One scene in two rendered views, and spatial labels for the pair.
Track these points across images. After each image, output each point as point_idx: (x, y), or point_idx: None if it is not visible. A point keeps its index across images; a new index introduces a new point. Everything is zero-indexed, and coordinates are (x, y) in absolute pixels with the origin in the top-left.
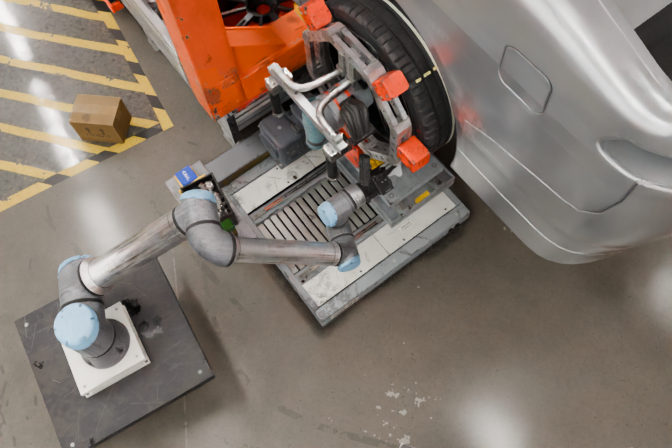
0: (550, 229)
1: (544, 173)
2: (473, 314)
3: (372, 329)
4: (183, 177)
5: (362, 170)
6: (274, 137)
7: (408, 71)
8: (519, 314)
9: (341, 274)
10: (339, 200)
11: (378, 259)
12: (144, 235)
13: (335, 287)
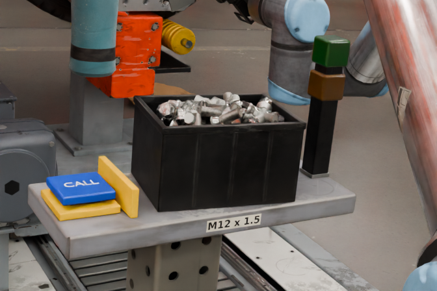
0: None
1: None
2: (360, 208)
3: (392, 288)
4: (85, 187)
5: None
6: (22, 135)
7: None
8: (359, 182)
9: (296, 270)
10: None
11: (270, 233)
12: None
13: (323, 280)
